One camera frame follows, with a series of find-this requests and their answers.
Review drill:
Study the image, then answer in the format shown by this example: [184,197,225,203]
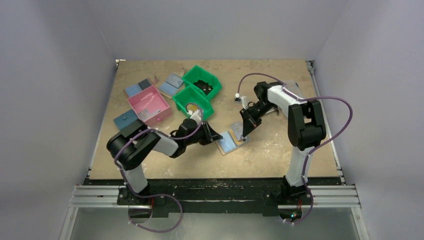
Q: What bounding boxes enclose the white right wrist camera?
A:
[234,93,249,110]

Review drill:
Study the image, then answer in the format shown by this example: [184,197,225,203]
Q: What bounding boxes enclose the clear plastic screw organizer box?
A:
[285,79,303,97]

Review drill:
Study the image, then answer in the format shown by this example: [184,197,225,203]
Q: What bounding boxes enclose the aluminium frame rail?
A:
[60,177,370,240]
[305,60,347,186]

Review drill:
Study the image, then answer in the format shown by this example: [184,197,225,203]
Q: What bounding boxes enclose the light blue open card holder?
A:
[158,73,184,99]

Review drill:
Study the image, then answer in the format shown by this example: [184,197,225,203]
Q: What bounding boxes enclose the yellow card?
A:
[228,129,240,145]

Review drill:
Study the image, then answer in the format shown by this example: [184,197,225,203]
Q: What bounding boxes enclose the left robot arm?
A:
[106,118,224,205]

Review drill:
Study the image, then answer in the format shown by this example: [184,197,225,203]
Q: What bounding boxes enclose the beige leather card holder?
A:
[216,121,252,156]

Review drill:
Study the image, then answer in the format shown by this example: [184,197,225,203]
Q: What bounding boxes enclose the aluminium front frame rail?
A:
[60,177,370,240]

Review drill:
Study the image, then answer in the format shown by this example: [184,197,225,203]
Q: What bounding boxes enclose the black handled claw hammer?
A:
[266,107,280,116]

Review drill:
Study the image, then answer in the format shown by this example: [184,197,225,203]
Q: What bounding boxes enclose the blue grey open card holder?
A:
[123,78,152,98]

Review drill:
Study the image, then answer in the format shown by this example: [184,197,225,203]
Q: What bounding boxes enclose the green bin with yellow card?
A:
[172,86,214,120]

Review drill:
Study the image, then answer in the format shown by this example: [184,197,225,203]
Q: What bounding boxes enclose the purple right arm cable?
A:
[237,72,354,226]

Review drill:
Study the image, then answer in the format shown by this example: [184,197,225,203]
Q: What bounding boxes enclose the green bin with black parts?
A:
[182,65,222,101]

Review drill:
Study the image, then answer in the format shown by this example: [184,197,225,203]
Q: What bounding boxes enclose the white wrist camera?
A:
[188,109,203,123]
[234,93,249,110]

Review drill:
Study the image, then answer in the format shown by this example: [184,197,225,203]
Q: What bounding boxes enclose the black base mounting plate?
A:
[82,177,314,219]

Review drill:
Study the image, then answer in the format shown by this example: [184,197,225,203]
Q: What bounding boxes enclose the black parts in bin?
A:
[194,79,214,96]

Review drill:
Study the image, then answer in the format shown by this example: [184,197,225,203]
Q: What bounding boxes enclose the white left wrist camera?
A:
[188,109,203,123]

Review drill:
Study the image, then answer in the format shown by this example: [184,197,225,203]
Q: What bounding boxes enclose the aluminium frame rail right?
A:
[305,60,347,186]

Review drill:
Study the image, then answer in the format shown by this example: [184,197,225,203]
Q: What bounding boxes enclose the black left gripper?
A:
[185,120,223,146]

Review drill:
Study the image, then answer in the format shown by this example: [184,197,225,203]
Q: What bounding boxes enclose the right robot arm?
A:
[239,81,327,204]

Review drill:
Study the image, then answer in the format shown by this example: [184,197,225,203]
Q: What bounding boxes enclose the pink box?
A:
[127,85,172,127]

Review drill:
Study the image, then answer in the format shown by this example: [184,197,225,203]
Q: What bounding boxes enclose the dark blue closed card holder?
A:
[113,109,138,131]

